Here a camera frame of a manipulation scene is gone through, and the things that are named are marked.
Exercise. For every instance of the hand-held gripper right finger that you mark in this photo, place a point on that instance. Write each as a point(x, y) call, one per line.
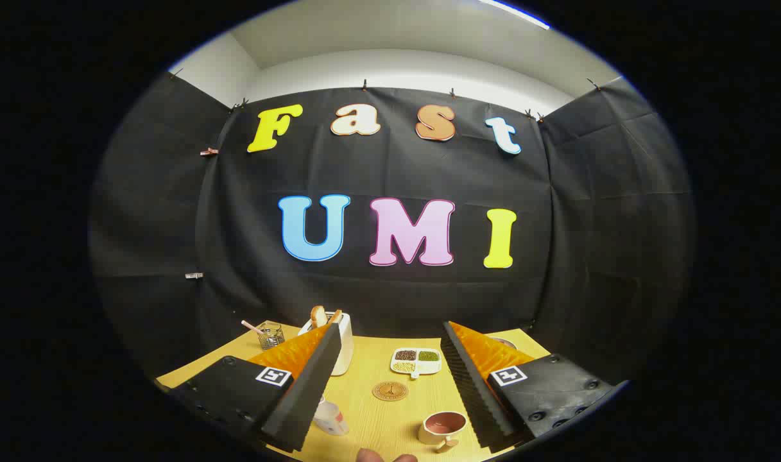
point(473, 391)

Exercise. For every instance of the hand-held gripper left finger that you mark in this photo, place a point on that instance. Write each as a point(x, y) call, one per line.
point(307, 398)

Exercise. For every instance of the clear plastic juice bottle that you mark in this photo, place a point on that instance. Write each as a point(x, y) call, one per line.
point(329, 418)

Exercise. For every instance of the round brown coaster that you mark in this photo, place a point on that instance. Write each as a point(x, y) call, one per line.
point(390, 391)

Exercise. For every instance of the round white plate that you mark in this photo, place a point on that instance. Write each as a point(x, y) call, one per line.
point(506, 342)

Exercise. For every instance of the white toaster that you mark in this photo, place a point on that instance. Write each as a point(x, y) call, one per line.
point(343, 350)

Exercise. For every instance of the white divided grain dish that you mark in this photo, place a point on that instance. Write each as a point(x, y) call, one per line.
point(416, 362)

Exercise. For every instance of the small clear glass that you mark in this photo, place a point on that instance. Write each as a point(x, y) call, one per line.
point(271, 337)

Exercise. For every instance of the wooden table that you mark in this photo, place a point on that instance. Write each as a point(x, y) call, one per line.
point(371, 362)

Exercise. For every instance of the toasted bread slice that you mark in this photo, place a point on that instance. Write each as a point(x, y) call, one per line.
point(317, 317)
point(335, 316)

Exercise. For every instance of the pink striped straw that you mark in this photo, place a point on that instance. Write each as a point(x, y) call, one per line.
point(251, 327)

